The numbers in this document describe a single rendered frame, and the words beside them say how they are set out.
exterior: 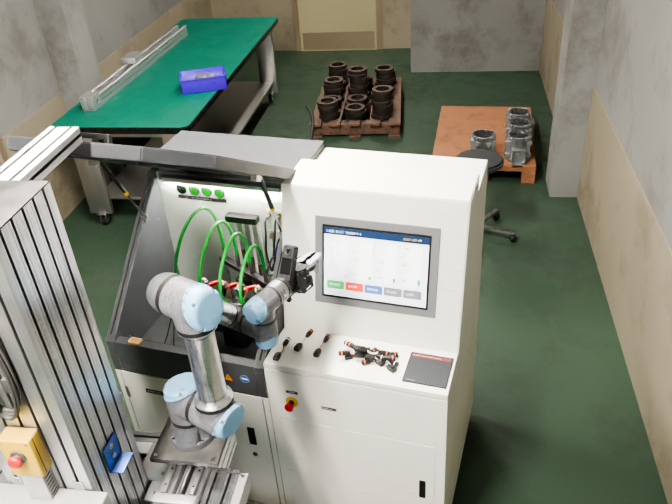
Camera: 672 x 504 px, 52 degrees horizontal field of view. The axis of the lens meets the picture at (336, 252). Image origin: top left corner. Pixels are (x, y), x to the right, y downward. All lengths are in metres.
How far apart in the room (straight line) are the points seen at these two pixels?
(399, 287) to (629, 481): 1.61
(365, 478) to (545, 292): 2.15
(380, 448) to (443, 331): 0.52
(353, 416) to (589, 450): 1.44
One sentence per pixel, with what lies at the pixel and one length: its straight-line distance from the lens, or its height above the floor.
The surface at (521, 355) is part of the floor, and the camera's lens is 4.11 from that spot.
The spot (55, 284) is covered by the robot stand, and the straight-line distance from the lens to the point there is 1.76.
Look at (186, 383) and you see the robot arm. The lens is 2.17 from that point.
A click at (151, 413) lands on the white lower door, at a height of 0.56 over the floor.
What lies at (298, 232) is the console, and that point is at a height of 1.37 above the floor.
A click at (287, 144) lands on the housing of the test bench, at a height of 1.50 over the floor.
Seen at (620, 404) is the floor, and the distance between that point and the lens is 3.94.
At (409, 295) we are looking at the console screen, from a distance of 2.54.
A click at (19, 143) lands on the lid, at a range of 2.21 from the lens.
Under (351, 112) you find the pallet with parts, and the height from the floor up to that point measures 0.24.
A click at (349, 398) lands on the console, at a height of 0.88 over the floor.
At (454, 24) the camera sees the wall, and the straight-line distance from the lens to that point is 8.20.
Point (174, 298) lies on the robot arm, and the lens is 1.84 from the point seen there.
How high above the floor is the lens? 2.72
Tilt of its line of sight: 33 degrees down
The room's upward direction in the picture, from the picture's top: 4 degrees counter-clockwise
